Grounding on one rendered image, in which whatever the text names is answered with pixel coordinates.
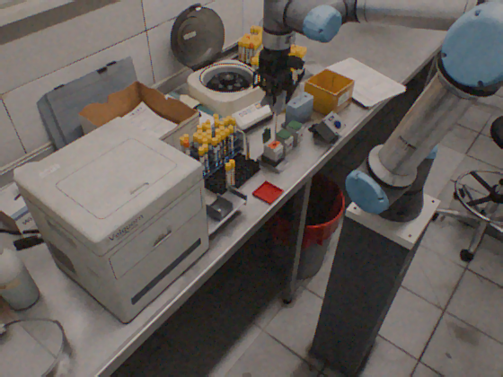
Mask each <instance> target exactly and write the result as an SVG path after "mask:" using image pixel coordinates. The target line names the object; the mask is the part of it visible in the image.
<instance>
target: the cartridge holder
mask: <svg viewBox="0 0 503 377"><path fill-rule="evenodd" d="M284 157H285V155H284V154H282V155H281V156H280V157H279V158H278V159H277V160H276V161H273V160H272V159H270V158H269V157H268V156H266V155H263V154H262V155H259V156H258V157H257V161H256V162H259V163H261V164H263V165H264V166H266V167H268V168H271V169H272V170H274V171H275V172H277V173H281V171H282V170H283V169H284V168H286V167H287V166H288V163H289V162H288V161H287V160H285V159H284Z"/></svg>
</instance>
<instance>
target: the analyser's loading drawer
mask: <svg viewBox="0 0 503 377"><path fill-rule="evenodd" d="M243 204H245V205H247V194H245V193H244V192H242V191H240V190H239V189H237V188H235V187H233V186H231V185H228V186H227V191H226V192H225V193H224V194H223V195H222V196H221V195H220V194H219V193H216V199H215V201H214V202H213V203H212V204H206V211H207V221H208V235H209V234H211V233H212V232H214V231H215V229H216V228H218V227H219V226H220V225H221V224H222V223H223V222H225V221H226V219H227V218H229V217H230V216H232V215H233V213H234V212H235V211H237V210H239V208H240V207H241V206H242V205H243ZM219 209H220V210H221V211H219Z"/></svg>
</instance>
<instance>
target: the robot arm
mask: <svg viewBox="0 0 503 377"><path fill-rule="evenodd" d="M349 22H353V23H362V24H378V25H387V26H395V27H405V28H413V29H422V30H431V31H447V34H446V36H445V38H444V41H443V43H442V52H441V54H440V55H438V57H437V74H436V75H435V76H434V78H432V79H431V81H430V84H428V86H427V87H426V88H425V90H424V91H423V93H422V94H421V95H420V96H419V98H418V99H417V101H416V102H414V104H413V106H412V108H410V110H409V111H408V113H407V114H406V116H405V117H404V118H403V120H402V122H401V123H400V125H399V126H397V128H395V131H394V132H393V133H392V134H391V136H390V137H389V139H388V140H387V141H386V143H385V144H383V145H378V146H376V147H375V148H374V149H373V150H371V152H370V154H369V155H368V156H367V157H366V159H365V160H364V161H363V162H362V164H361V165H360V166H359V168H357V169H355V170H354V171H352V172H351V173H350V174H349V175H348V177H347V179H346V190H347V192H348V195H349V198H351V200H352V201H353V203H354V204H356V205H357V206H358V207H359V209H361V210H364V211H366V212H367V213H370V214H373V215H379V216H381V217H383V218H384V219H387V220H389V221H392V222H409V221H412V220H413V219H415V218H417V217H418V216H419V215H420V213H421V210H422V209H423V206H424V190H423V188H424V186H425V182H426V179H427V177H428V175H429V173H430V170H431V166H432V163H433V161H434V160H435V158H437V144H438V143H439V142H440V141H441V140H442V139H443V137H444V136H445V135H446V134H447V133H448V132H449V131H450V129H451V128H452V127H454V125H455V124H456V123H457V121H458V120H460V118H461V117H462V116H463V115H464V114H465V113H466V111H467V110H468V109H470V108H471V106H472V105H473V104H474V103H475V102H476V101H477V100H478V98H487V97H491V96H493V95H494V94H495V92H496V91H498V90H499V89H500V88H501V86H502V85H503V0H263V29H262V44H263V50H262V51H260V52H259V68H257V69H256V70H255V71H253V73H252V89H253V90H254V89H255V88H257V86H259V87H260V89H261V90H263V91H264V92H265V94H264V95H263V98H262V100H261V101H260V106H261V107H264V106H267V105H269V109H270V111H271V113H272V114H275V112H277V116H278V115H279V114H281V113H282V112H283V110H284V109H285V108H286V107H287V103H288V102H289V101H290V100H291V98H292V96H293V92H294V80H293V72H292V71H291V68H292V69H295V70H298V69H300V70H303V67H304V64H305V61H304V60H303V59H302V58H300V57H299V56H293V55H292V56H289V55H288V54H290V53H291V46H292V44H293V31H295V32H297V33H299V34H300V35H303V36H306V37H307V38H308V39H310V40H312V41H317V42H321V43H327V42H330V41H332V40H333V37H334V36H336V35H337V33H338V32H339V30H340V26H341V25H342V24H347V23H349ZM256 75H257V83H254V80H255V76H256ZM259 76H260V81H259ZM276 96H278V99H277V98H276Z"/></svg>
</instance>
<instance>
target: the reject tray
mask: <svg viewBox="0 0 503 377"><path fill-rule="evenodd" d="M283 192H284V190H283V189H281V188H280V187H278V186H275V185H273V184H271V183H270V182H269V181H267V180H265V181H263V183H262V184H261V185H260V186H258V187H257V188H256V189H255V190H254V191H253V192H252V193H251V194H252V195H254V196H255V197H257V198H260V199H262V200H263V201H264V202H266V203H268V204H272V203H273V202H274V201H275V200H276V199H277V198H279V197H280V196H281V194H282V193H283Z"/></svg>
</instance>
